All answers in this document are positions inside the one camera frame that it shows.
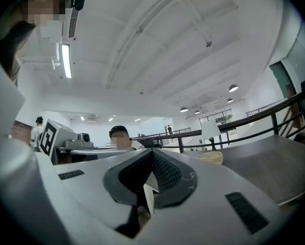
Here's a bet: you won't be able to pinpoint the beige round bowl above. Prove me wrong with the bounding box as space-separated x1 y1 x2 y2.
195 151 224 166

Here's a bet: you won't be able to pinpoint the white shade table lamp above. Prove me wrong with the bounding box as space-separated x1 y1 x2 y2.
200 119 222 152

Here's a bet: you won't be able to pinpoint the white ceiling pipe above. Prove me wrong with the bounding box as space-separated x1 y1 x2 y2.
105 0 201 90

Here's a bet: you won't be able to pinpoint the glass entrance doors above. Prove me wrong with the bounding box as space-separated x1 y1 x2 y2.
199 110 235 127

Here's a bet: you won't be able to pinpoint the teal door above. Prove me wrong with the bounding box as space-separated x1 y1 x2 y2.
269 61 296 99

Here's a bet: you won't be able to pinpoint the person's head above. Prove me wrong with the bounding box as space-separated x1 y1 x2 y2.
21 0 68 39

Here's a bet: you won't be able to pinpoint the white air conditioner vent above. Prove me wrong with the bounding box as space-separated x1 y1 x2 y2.
67 8 80 38

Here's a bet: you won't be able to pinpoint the dark railing with wooden top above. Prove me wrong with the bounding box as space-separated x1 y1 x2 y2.
131 90 305 153

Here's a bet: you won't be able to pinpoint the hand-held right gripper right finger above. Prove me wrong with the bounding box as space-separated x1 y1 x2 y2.
139 149 292 245

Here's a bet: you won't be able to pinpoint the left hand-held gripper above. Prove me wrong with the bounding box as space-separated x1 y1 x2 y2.
39 118 137 164

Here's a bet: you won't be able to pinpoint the fluorescent tube ceiling lamp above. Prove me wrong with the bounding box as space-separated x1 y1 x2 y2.
61 43 72 79

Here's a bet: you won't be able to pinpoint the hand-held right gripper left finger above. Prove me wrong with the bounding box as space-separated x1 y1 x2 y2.
54 149 153 245

